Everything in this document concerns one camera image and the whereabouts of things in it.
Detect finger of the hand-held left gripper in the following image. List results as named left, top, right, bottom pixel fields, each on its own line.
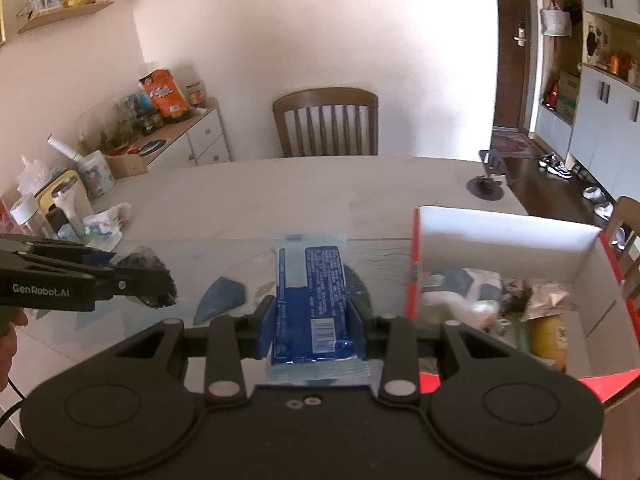
left=30, top=242, right=118, bottom=273
left=95, top=266, right=176, bottom=303

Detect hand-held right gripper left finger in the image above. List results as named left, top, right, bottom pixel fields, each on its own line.
left=115, top=296, right=277, bottom=403

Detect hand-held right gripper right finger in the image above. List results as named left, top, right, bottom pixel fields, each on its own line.
left=350, top=297, right=516, bottom=403

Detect blue white packet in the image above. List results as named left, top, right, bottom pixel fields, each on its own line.
left=265, top=232, right=381, bottom=386

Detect white navy bag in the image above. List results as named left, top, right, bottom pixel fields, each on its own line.
left=422, top=267, right=503, bottom=331

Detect black green wrapper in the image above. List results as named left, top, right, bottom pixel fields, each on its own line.
left=500, top=280, right=531, bottom=316

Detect red cardboard box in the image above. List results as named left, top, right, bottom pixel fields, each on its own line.
left=404, top=205, right=640, bottom=403

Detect silver brown wrapper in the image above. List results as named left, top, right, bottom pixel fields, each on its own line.
left=520, top=280, right=578, bottom=322

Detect yellow bottle-shaped snack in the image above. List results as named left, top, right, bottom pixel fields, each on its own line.
left=529, top=317, right=571, bottom=373

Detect white marble desktop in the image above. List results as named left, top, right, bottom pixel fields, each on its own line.
left=0, top=156, right=621, bottom=480

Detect person's left hand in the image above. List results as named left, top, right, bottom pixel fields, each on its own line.
left=0, top=311, right=30, bottom=393

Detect white crumpled tissue pack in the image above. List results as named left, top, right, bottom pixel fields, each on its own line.
left=82, top=201, right=133, bottom=251

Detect white yellow handheld appliance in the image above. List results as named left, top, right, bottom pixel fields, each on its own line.
left=35, top=170, right=96, bottom=241

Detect glass bottle with white lid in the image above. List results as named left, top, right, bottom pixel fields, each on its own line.
left=10, top=196, right=56, bottom=241

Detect clear fish print table mat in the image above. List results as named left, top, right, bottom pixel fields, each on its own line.
left=30, top=237, right=416, bottom=361

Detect small brown cardboard box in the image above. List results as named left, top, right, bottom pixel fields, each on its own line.
left=104, top=152, right=149, bottom=179

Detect white plastic bag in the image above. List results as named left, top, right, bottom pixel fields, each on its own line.
left=15, top=156, right=53, bottom=196

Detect white paper roll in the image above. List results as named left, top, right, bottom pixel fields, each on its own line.
left=47, top=134, right=83, bottom=162

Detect white sideboard cabinet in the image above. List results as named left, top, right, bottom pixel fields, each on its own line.
left=77, top=99, right=233, bottom=168

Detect orange snack bag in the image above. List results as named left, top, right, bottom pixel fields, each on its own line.
left=138, top=69, right=192, bottom=122

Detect black round desk ornament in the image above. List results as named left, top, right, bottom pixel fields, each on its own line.
left=467, top=175, right=506, bottom=200

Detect brown wooden chair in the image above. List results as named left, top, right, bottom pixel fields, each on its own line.
left=607, top=196, right=640, bottom=273
left=272, top=87, right=379, bottom=158

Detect black white sneakers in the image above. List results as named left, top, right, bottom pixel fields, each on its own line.
left=539, top=155, right=573, bottom=178

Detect dark brown door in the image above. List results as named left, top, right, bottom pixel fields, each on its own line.
left=492, top=0, right=543, bottom=133

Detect printed cardboard carton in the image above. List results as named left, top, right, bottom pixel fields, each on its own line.
left=556, top=71, right=581, bottom=121

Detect grey tote bag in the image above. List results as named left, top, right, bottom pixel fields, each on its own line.
left=541, top=0, right=572, bottom=37

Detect black cable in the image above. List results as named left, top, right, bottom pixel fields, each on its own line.
left=0, top=377, right=26, bottom=426

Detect wooden wall shelf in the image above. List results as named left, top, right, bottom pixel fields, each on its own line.
left=17, top=1, right=115, bottom=35

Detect white wood wall cabinet unit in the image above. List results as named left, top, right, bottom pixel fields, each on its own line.
left=532, top=0, right=640, bottom=201

